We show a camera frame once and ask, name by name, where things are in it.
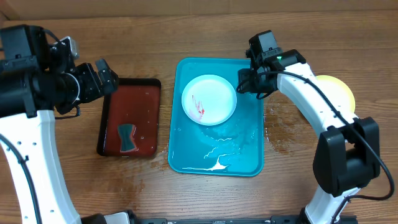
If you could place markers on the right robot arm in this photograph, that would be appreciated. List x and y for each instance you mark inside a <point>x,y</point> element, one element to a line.
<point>347,154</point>

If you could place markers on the dark green sponge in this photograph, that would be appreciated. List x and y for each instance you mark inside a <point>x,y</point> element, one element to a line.
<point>126,135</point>

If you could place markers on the yellow-green plate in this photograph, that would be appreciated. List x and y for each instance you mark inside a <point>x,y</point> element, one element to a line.
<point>337,92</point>

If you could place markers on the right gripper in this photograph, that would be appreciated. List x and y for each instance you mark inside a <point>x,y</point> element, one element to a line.
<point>246,81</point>

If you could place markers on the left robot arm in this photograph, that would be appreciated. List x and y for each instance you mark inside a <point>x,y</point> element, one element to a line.
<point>40,84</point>

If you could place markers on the black tray with red liquid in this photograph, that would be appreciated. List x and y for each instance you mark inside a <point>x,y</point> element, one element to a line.
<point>137,102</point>

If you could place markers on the teal plastic tray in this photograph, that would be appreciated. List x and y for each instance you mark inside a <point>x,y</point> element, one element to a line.
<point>234,147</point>

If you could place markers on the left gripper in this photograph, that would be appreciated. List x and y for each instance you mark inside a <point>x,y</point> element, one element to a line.
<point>94,89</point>

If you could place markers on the light blue plate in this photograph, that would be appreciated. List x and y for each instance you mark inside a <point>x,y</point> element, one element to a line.
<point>209,100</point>

